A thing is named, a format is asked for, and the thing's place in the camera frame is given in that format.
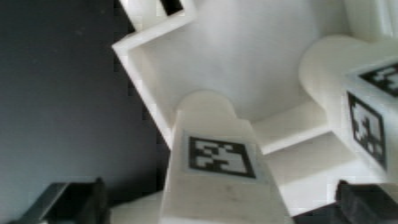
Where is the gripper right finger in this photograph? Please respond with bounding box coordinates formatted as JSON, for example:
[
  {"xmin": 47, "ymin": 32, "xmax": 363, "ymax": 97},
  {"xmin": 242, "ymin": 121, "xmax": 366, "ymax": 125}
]
[{"xmin": 294, "ymin": 181, "xmax": 398, "ymax": 224}]

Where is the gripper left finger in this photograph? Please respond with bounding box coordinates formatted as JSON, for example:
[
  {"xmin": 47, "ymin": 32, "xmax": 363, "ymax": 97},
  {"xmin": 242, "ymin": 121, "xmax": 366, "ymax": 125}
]
[{"xmin": 20, "ymin": 179, "xmax": 111, "ymax": 224}]

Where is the white chair leg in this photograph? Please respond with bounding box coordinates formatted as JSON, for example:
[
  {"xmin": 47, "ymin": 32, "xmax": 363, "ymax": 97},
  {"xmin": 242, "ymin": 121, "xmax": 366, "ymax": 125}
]
[
  {"xmin": 109, "ymin": 90, "xmax": 295, "ymax": 224},
  {"xmin": 299, "ymin": 35, "xmax": 398, "ymax": 181}
]

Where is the white chair seat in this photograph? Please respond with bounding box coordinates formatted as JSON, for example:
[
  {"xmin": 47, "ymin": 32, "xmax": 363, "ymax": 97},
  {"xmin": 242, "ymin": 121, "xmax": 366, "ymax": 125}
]
[{"xmin": 112, "ymin": 0, "xmax": 398, "ymax": 219}]

